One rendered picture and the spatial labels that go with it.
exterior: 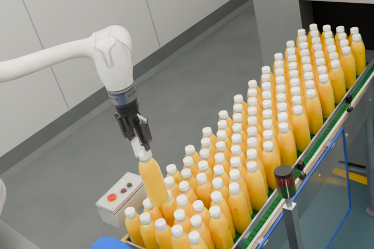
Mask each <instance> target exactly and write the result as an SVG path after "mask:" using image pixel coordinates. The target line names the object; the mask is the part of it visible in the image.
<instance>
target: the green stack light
mask: <svg viewBox="0 0 374 249"><path fill-rule="evenodd" d="M275 185H276V184H275ZM276 188H277V194H278V196H279V197H280V198H284V199H288V198H292V197H293V196H295V194H296V192H297V191H296V184H295V181H294V184H292V185H291V186H290V187H286V188H281V187H278V186H277V185H276Z"/></svg>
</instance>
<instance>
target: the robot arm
mask: <svg viewBox="0 0 374 249"><path fill-rule="evenodd" d="M132 53H133V43H132V38H131V36H130V34H129V32H128V31H127V30H126V29H125V28H124V27H122V26H117V25H114V26H109V27H107V28H105V29H103V30H101V31H97V32H94V33H93V34H92V35H91V36H90V37H89V38H86V39H81V40H77V41H72V42H67V43H64V44H60V45H58V46H54V47H51V48H48V49H44V50H42V51H38V52H35V53H32V54H28V55H26V56H23V57H20V58H16V59H12V60H9V61H4V62H0V83H3V82H8V81H12V80H14V79H18V78H21V77H24V76H27V75H29V74H32V73H35V72H37V71H40V70H42V69H45V68H47V67H50V66H53V65H55V64H58V63H60V62H63V61H66V60H68V59H72V58H79V57H86V58H90V59H92V60H93V61H94V62H95V66H96V69H97V72H98V74H99V77H100V80H101V82H102V83H103V84H104V85H105V87H106V90H107V93H108V95H109V98H110V101H111V103H112V104H114V105H115V108H116V113H115V114H114V116H115V118H116V119H117V121H118V124H119V126H120V129H121V132H122V134H123V136H124V138H128V140H129V141H130V143H131V146H132V148H133V150H134V153H135V156H136V157H137V158H138V154H139V152H140V151H143V154H144V157H145V159H146V161H147V160H148V159H149V158H150V157H151V156H152V153H151V148H150V145H149V143H150V142H151V141H152V136H151V132H150V128H149V124H148V118H147V117H145V118H144V117H142V116H141V114H140V112H139V103H138V100H137V90H136V87H135V82H134V80H133V76H132V71H133V67H132V61H131V57H132ZM134 129H135V131H136V133H137V135H138V137H139V139H140V141H141V144H140V143H139V140H138V137H135V136H136V134H135V131H134ZM141 149H142V150H141ZM5 201H6V188H5V185H4V183H3V181H2V180H1V179H0V216H1V213H2V211H3V208H4V204H5Z"/></svg>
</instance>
